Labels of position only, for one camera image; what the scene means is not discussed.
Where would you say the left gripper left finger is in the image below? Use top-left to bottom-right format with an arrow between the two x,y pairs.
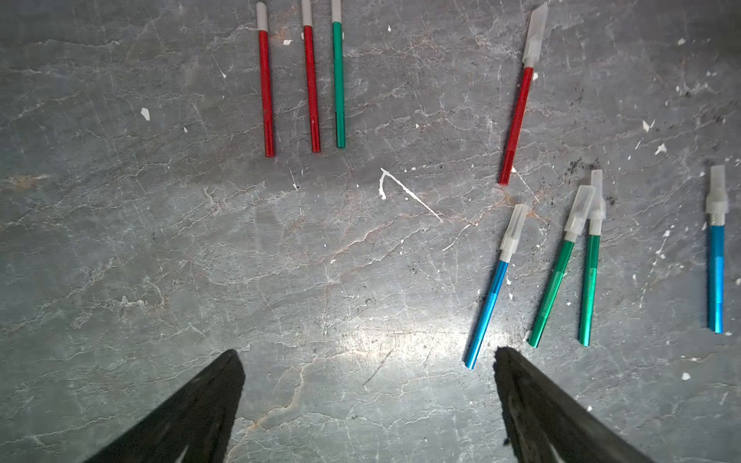
88,349 -> 245,462

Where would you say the red carving knife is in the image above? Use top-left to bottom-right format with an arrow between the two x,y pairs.
256,1 -> 275,158
301,0 -> 321,154
499,3 -> 549,185

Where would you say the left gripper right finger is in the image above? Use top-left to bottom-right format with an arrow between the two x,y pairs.
494,347 -> 650,462

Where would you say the blue carving knife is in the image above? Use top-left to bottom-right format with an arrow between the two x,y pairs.
464,204 -> 530,370
705,164 -> 729,334

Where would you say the green carving knife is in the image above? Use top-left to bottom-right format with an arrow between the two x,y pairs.
529,185 -> 596,347
331,0 -> 347,149
579,170 -> 606,346

